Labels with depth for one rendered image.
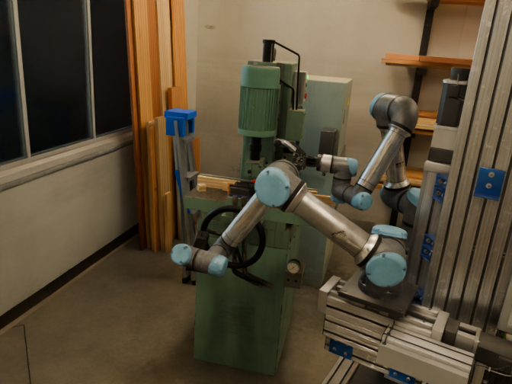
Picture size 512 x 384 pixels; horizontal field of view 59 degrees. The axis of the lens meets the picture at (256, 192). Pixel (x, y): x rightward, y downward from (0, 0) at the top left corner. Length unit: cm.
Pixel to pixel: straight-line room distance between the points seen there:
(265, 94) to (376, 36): 238
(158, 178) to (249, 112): 155
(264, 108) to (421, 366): 120
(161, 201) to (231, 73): 163
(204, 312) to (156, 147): 146
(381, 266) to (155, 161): 233
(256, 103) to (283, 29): 243
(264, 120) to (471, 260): 101
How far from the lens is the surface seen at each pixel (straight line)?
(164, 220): 358
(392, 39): 430
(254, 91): 203
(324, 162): 190
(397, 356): 156
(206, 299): 233
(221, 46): 458
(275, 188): 138
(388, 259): 141
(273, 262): 214
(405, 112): 186
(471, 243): 169
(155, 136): 340
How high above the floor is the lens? 161
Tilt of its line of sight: 18 degrees down
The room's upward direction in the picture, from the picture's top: 4 degrees clockwise
